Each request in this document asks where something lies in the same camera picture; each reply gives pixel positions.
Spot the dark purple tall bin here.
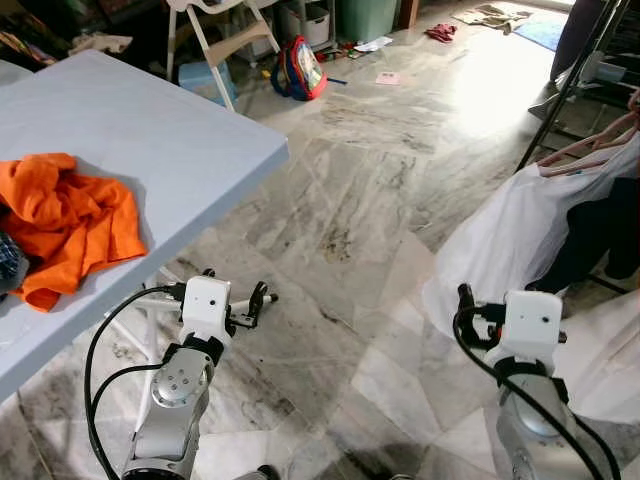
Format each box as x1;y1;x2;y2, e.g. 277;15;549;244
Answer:
550;0;608;83

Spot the blue mat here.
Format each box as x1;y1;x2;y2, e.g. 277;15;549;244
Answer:
513;10;569;53

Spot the blue plastic stool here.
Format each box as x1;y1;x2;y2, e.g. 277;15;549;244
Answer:
178;60;239;107

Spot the navy garment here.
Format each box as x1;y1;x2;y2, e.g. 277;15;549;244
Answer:
543;178;640;297

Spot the tan crumpled cloth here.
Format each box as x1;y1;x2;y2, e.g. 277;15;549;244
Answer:
70;33;133;56

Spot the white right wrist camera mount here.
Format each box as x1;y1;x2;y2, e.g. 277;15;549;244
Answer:
502;290;564;366

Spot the white chair with beige seat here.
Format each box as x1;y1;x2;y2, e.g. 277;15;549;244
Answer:
165;0;286;113

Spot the pink clothes hanger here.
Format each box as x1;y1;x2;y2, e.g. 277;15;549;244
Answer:
535;88;640;181

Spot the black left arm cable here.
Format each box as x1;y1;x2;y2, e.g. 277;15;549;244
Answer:
84;284;191;480

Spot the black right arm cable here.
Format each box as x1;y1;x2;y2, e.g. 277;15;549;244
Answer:
452;305;606;480

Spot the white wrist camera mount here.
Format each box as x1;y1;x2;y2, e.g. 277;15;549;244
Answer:
502;290;564;366
181;276;234;346

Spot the black metal drying rack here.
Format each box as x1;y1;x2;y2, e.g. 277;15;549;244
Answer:
515;0;640;171

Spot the beige patterned cloth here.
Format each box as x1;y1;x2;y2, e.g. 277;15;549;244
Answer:
452;3;536;31

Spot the red and blue backpack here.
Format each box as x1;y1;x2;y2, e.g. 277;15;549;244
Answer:
270;35;330;102

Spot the green bin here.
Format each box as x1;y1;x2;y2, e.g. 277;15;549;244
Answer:
335;0;399;44

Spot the red cloth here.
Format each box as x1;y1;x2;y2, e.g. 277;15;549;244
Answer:
424;23;459;43

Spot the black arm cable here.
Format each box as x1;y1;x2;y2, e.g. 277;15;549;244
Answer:
452;305;606;480
84;284;191;480

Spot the light blue folding table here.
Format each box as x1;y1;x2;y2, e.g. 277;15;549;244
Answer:
0;50;291;406

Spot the orange cloth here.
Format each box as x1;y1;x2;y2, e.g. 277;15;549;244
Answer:
0;152;150;313

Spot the white drawer unit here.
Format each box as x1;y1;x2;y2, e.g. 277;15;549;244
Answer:
278;0;337;51

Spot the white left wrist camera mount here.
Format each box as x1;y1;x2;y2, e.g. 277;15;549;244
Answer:
181;276;234;346

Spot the white paper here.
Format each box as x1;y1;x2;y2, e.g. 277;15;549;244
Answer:
352;36;395;53

